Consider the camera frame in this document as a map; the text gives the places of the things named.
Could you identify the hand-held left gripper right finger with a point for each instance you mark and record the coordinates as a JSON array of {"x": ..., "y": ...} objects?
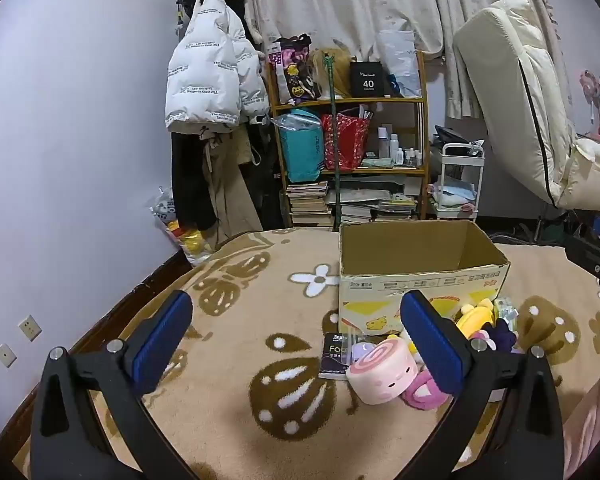
[{"x": 430, "y": 345}]

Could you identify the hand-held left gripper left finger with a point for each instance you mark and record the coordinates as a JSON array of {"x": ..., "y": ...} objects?
[{"x": 162, "y": 340}]

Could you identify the pink plush toy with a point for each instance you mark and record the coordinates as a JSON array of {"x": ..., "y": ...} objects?
[{"x": 425, "y": 391}]

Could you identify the yellow plush toy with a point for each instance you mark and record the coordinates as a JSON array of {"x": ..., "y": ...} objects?
[{"x": 472, "y": 320}]

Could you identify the pink roll cake plush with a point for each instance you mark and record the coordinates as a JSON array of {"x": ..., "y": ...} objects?
[{"x": 380, "y": 377}]

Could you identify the dark purple plush toy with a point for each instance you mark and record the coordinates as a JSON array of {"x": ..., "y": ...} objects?
[{"x": 500, "y": 337}]

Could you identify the printed cardboard box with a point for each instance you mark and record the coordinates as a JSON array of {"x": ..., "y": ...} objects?
[{"x": 380, "y": 280}]

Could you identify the green white tissue pack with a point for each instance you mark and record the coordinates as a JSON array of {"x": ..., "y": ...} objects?
[{"x": 507, "y": 312}]

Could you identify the black face mask packet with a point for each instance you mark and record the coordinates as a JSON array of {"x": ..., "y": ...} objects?
[{"x": 332, "y": 355}]

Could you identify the printed plastic bag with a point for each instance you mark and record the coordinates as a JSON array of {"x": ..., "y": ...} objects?
[{"x": 165, "y": 210}]

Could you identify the white trolley cart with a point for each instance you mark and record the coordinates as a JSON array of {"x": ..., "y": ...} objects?
[{"x": 455, "y": 214}]

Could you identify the folded towels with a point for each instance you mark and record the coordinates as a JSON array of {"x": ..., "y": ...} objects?
[{"x": 452, "y": 197}]

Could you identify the pink round fan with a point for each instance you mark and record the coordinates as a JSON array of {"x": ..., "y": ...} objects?
[{"x": 590, "y": 82}]

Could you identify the black coat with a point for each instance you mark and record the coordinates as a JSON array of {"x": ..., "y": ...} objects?
[{"x": 190, "y": 185}]

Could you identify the beige coat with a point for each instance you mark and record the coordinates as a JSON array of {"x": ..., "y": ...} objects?
[{"x": 230, "y": 195}]

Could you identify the person's pink-clothed leg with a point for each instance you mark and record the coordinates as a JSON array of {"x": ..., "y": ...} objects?
[{"x": 595, "y": 425}]

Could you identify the cream folded mattress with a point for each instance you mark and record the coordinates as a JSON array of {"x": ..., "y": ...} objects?
[{"x": 510, "y": 85}]

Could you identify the black item on cart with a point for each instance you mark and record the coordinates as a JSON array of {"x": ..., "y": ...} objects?
[{"x": 450, "y": 136}]

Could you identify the dark hanging garment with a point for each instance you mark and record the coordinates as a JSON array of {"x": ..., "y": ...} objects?
[{"x": 265, "y": 185}]

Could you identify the stack of old books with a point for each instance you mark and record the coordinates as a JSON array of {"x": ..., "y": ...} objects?
[{"x": 307, "y": 205}]

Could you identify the pale green cloth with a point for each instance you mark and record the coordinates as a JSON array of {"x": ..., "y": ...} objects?
[{"x": 377, "y": 162}]

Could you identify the row of white bottles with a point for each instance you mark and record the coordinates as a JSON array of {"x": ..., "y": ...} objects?
[{"x": 395, "y": 150}]

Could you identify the green pole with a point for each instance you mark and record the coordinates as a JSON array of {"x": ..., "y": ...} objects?
[{"x": 336, "y": 160}]

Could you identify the red patterned bag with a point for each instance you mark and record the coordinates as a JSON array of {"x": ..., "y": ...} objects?
[{"x": 345, "y": 145}]

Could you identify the teal bag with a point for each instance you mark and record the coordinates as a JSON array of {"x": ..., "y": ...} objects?
[{"x": 302, "y": 155}]

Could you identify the yellow wooden shelf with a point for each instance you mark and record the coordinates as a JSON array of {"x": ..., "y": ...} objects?
[{"x": 350, "y": 102}]

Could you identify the white puffer jacket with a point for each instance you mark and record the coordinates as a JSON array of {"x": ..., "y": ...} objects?
[{"x": 205, "y": 75}]

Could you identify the white plastic bag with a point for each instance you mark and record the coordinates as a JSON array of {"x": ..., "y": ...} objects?
[{"x": 400, "y": 60}]

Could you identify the black box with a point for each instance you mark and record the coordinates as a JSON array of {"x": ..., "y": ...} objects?
[{"x": 367, "y": 80}]

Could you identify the blonde wig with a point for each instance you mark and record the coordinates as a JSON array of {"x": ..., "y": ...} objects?
[{"x": 337, "y": 75}]

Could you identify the pink black printed bag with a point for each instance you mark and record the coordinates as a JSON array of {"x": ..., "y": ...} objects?
[{"x": 297, "y": 80}]

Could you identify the cream floral curtain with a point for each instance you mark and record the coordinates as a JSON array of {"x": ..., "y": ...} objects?
[{"x": 330, "y": 0}]

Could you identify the dark wooden bed frame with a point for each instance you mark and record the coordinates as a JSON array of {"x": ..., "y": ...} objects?
[{"x": 145, "y": 285}]

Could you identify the white wall socket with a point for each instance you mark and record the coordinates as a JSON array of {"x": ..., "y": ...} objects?
[
  {"x": 5, "y": 356},
  {"x": 30, "y": 327}
]

